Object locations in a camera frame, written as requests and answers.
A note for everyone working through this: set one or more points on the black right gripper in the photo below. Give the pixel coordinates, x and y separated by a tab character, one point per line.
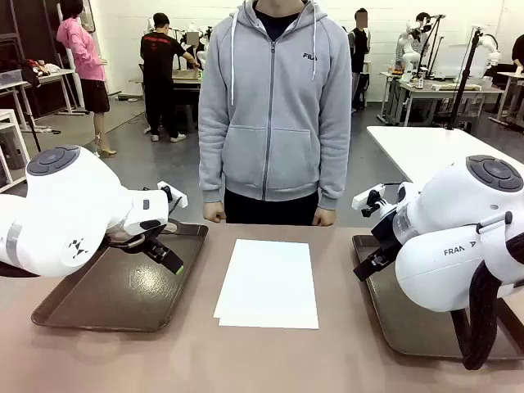
391	233

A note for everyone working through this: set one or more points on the brown plastic tray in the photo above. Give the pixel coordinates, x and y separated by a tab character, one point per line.
123	294
409	325

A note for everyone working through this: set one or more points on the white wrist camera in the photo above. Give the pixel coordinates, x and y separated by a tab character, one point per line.
366	196
178	195

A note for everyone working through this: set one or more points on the person's left hand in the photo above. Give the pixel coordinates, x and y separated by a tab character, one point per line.
324	217

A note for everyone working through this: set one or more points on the person in black clothes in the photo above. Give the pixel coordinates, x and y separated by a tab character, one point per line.
518	53

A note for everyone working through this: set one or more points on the black tripod stand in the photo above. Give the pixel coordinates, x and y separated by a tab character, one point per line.
464	78

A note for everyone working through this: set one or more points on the person's right forearm grey sleeve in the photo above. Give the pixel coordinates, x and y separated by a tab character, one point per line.
212	163

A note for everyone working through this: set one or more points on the grey workbench with equipment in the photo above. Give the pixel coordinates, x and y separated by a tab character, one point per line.
442	88

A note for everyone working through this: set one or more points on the white side table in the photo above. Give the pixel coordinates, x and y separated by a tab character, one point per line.
53	73

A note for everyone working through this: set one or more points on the clear plastic storage box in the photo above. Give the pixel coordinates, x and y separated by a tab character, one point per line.
10	77

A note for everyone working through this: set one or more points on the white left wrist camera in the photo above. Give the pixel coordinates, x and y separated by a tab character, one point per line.
178	195

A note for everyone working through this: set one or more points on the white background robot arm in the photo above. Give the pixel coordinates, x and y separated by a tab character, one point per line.
409	51

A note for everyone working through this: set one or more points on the person in grey hoodie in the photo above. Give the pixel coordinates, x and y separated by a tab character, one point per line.
270	102

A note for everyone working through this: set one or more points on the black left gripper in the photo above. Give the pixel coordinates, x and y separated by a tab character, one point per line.
135	239

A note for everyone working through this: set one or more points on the bystander in dark top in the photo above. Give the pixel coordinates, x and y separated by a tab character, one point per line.
360	53

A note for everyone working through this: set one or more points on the pile of clothes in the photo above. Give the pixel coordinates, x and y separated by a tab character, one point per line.
39	67

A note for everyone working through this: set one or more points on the person's right hand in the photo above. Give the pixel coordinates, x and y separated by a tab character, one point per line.
215	213

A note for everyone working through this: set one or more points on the person in black red-print t-shirt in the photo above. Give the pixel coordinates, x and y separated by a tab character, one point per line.
161	53

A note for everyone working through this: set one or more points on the person's left forearm grey sleeve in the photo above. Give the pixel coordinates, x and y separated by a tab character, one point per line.
333	163

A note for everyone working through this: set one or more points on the mannequin in pink hoodie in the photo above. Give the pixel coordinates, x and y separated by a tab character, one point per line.
82	49

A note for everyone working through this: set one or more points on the brown-topped workbench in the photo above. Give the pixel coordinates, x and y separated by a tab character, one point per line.
186	78

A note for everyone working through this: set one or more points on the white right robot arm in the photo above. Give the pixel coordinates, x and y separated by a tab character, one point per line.
450	204

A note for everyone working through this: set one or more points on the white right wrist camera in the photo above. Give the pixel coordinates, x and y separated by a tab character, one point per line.
366	196

